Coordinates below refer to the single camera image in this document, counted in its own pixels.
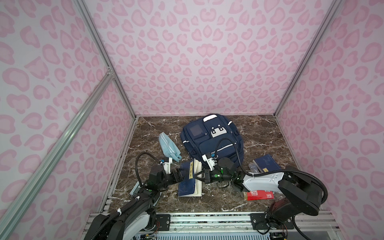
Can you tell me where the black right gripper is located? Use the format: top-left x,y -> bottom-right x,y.
193,169 -> 233,185

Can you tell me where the aluminium frame corner post left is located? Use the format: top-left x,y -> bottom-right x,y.
73,0 -> 137,120

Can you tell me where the navy blue notebook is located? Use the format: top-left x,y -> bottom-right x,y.
178,160 -> 202,197

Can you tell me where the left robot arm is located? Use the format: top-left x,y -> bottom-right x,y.
85,165 -> 190,240

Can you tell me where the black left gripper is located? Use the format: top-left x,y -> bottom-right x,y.
157,168 -> 189,192

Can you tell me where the grey calculator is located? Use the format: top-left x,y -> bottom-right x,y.
130,182 -> 141,196

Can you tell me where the navy blue book yellow label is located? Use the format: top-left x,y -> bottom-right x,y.
254,154 -> 281,173

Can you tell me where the aluminium diagonal frame bar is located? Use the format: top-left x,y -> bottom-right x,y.
1,73 -> 115,240

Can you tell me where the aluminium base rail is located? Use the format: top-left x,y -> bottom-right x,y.
123,201 -> 344,240

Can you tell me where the red card box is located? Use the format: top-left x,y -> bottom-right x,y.
243,190 -> 275,201

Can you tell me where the aluminium frame corner post right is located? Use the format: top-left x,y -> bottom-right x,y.
274,0 -> 345,119

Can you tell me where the aluminium frame corner post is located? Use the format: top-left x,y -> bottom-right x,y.
274,0 -> 345,119
73,0 -> 137,120

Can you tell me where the navy blue student backpack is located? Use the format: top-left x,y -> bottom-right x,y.
180,114 -> 244,169

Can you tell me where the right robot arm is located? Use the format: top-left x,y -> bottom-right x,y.
189,158 -> 328,235

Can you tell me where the clear plastic pen case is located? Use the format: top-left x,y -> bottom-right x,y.
249,163 -> 260,174

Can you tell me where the teal water bottle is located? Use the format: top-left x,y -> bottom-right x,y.
159,132 -> 182,162

